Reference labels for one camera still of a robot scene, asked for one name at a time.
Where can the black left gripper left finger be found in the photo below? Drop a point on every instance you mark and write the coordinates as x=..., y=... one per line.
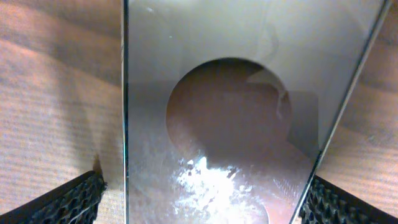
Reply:
x=75, y=202

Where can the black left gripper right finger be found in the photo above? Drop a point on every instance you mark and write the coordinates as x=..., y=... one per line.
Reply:
x=326, y=203

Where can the Samsung Galaxy smartphone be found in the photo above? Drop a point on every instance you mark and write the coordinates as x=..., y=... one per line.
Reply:
x=229, y=105

